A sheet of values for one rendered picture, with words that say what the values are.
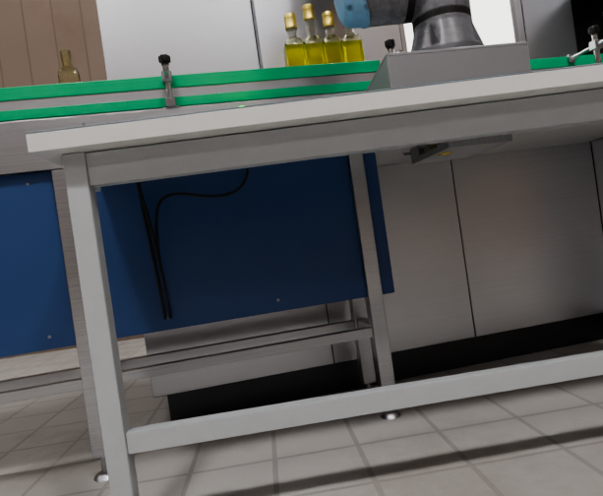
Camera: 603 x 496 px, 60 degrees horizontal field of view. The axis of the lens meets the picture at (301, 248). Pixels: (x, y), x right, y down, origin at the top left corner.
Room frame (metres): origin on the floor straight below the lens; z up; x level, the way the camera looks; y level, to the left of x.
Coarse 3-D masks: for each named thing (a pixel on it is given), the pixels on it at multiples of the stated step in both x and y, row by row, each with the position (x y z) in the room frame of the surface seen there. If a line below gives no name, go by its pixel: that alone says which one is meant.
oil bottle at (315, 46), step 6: (312, 36) 1.50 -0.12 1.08; (318, 36) 1.51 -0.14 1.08; (306, 42) 1.50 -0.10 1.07; (312, 42) 1.50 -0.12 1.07; (318, 42) 1.50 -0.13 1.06; (324, 42) 1.51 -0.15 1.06; (306, 48) 1.50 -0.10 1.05; (312, 48) 1.50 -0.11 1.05; (318, 48) 1.50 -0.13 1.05; (324, 48) 1.50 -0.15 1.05; (306, 54) 1.51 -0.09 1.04; (312, 54) 1.50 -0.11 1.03; (318, 54) 1.50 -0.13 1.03; (324, 54) 1.50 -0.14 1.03; (312, 60) 1.50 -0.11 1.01; (318, 60) 1.50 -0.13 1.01; (324, 60) 1.50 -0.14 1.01
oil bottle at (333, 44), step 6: (330, 36) 1.51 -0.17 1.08; (336, 36) 1.52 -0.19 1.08; (330, 42) 1.51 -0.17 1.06; (336, 42) 1.51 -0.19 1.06; (342, 42) 1.52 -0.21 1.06; (330, 48) 1.51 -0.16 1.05; (336, 48) 1.51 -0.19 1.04; (342, 48) 1.52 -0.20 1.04; (330, 54) 1.51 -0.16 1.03; (336, 54) 1.51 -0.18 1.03; (342, 54) 1.52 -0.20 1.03; (330, 60) 1.51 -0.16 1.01; (336, 60) 1.51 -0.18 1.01; (342, 60) 1.52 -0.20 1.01
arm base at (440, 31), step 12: (432, 12) 1.00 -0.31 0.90; (444, 12) 0.99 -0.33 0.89; (456, 12) 0.99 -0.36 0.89; (468, 12) 1.01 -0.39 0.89; (420, 24) 1.02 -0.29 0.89; (432, 24) 1.00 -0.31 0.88; (444, 24) 0.99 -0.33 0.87; (456, 24) 0.99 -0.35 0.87; (468, 24) 1.00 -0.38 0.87; (420, 36) 1.02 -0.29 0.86; (432, 36) 1.00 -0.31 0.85; (444, 36) 0.98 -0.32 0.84; (456, 36) 0.98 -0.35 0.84; (468, 36) 0.98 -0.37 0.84; (420, 48) 1.01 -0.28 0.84; (432, 48) 0.99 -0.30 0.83
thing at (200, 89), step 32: (320, 64) 1.39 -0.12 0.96; (352, 64) 1.41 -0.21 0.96; (0, 96) 1.24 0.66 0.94; (32, 96) 1.25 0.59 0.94; (64, 96) 1.27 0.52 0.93; (96, 96) 1.28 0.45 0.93; (128, 96) 1.30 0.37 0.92; (160, 96) 1.31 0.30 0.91; (192, 96) 1.32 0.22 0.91; (224, 96) 1.34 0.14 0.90; (256, 96) 1.35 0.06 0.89; (288, 96) 1.37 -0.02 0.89
